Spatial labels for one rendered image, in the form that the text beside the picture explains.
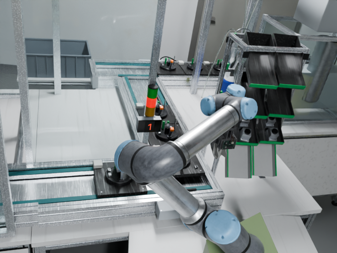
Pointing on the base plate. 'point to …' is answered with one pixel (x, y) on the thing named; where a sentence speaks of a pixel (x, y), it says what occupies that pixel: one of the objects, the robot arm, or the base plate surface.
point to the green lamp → (152, 93)
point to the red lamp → (151, 102)
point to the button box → (165, 211)
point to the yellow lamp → (149, 111)
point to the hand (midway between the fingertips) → (216, 155)
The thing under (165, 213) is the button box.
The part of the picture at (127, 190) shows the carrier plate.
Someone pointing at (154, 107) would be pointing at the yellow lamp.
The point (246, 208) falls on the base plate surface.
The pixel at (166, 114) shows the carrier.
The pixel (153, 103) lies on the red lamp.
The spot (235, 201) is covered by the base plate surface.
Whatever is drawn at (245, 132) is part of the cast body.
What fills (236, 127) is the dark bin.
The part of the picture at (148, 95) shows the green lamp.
